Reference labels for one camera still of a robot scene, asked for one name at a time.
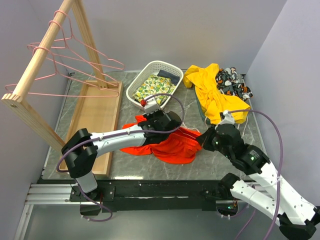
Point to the wooden clothes rack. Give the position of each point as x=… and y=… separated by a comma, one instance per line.
x=98, y=114

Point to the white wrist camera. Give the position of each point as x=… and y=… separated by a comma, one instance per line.
x=226, y=118
x=150, y=105

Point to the dark navy garment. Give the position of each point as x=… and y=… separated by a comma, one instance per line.
x=174, y=78

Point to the black white orange patterned garment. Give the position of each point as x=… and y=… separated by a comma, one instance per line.
x=228, y=83

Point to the orange mesh shorts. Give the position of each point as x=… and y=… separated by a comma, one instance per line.
x=179, y=149

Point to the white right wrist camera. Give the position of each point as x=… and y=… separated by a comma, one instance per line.
x=226, y=118

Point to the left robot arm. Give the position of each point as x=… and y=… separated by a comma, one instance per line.
x=81, y=151

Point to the white plastic laundry basket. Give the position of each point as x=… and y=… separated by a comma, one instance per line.
x=152, y=68

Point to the pink wire hanger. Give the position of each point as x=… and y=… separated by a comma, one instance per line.
x=76, y=29
x=103, y=93
x=101, y=78
x=192, y=131

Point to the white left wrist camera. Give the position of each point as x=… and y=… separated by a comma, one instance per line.
x=150, y=105

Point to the yellow garment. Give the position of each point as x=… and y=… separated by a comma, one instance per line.
x=211, y=99

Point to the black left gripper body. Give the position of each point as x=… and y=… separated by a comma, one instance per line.
x=154, y=116

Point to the lemon print garment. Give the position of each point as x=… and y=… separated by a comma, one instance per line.
x=153, y=85

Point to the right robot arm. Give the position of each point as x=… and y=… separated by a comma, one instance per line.
x=295, y=216

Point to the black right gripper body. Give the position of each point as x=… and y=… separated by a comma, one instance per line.
x=209, y=141

